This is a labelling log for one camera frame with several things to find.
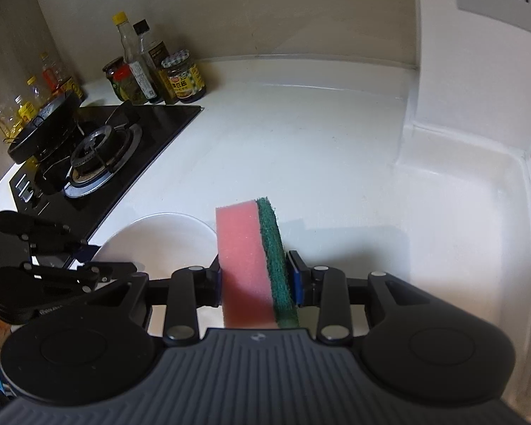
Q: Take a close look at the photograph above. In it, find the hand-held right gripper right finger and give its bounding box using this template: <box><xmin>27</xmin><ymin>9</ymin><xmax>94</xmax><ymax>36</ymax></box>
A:
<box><xmin>285</xmin><ymin>250</ymin><xmax>426</xmax><ymax>345</ymax></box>

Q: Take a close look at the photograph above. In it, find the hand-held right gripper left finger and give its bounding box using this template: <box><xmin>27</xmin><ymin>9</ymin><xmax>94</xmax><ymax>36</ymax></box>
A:
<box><xmin>103</xmin><ymin>257</ymin><xmax>224</xmax><ymax>348</ymax></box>

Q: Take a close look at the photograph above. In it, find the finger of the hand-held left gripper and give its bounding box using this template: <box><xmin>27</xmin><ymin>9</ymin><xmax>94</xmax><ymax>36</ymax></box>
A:
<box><xmin>0</xmin><ymin>210</ymin><xmax>92</xmax><ymax>258</ymax></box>
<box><xmin>19</xmin><ymin>261</ymin><xmax>139</xmax><ymax>293</ymax></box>

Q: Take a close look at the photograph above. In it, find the white ceramic bowl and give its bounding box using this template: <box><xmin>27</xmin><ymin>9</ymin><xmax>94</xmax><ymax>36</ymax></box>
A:
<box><xmin>90</xmin><ymin>211</ymin><xmax>219</xmax><ymax>282</ymax></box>

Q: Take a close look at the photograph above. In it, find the pink and green sponge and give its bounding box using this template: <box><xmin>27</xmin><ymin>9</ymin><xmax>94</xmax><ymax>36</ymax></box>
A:
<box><xmin>215</xmin><ymin>197</ymin><xmax>300</xmax><ymax>331</ymax></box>

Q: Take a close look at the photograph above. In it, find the gas burner with grate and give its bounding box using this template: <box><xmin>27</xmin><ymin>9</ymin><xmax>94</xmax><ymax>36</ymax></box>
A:
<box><xmin>63</xmin><ymin>123</ymin><xmax>143</xmax><ymax>200</ymax></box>

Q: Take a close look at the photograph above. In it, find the black frying pan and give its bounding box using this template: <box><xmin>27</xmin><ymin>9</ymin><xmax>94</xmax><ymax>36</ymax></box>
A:
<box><xmin>6</xmin><ymin>90</ymin><xmax>83</xmax><ymax>165</ymax></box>

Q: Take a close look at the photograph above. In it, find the clear oil bottle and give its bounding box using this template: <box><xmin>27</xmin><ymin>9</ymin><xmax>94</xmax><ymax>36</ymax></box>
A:
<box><xmin>0</xmin><ymin>97</ymin><xmax>21</xmax><ymax>139</ymax></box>

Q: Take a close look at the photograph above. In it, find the small yellow-capped oil bottle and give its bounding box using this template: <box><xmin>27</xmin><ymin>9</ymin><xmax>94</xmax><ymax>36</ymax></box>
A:
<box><xmin>13</xmin><ymin>75</ymin><xmax>49</xmax><ymax>121</ymax></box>

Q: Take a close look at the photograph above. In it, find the oil bottle with orange label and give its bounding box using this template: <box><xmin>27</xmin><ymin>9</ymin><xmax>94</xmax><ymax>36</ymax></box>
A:
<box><xmin>40</xmin><ymin>52</ymin><xmax>72</xmax><ymax>96</ymax></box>

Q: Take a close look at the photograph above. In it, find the black glass gas stove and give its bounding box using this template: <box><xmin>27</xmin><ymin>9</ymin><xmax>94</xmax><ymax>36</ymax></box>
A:
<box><xmin>0</xmin><ymin>102</ymin><xmax>203</xmax><ymax>240</ymax></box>

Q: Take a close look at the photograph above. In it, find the pickle jar with red label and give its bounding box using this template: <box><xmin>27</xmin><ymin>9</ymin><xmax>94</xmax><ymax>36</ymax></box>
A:
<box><xmin>102</xmin><ymin>56</ymin><xmax>139</xmax><ymax>103</ymax></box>

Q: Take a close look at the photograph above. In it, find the clear bottle with yellow cap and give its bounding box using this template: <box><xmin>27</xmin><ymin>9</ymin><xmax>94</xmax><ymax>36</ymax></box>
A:
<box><xmin>112</xmin><ymin>11</ymin><xmax>159</xmax><ymax>106</ymax></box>

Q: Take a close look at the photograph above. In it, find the dark bottle with black cap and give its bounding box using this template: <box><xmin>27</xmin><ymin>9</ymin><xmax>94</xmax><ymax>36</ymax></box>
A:
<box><xmin>133</xmin><ymin>18</ymin><xmax>178</xmax><ymax>106</ymax></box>

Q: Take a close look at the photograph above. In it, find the sauce jar with checkered lid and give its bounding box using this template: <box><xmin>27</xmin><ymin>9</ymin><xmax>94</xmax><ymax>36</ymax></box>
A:
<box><xmin>160</xmin><ymin>49</ymin><xmax>208</xmax><ymax>105</ymax></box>

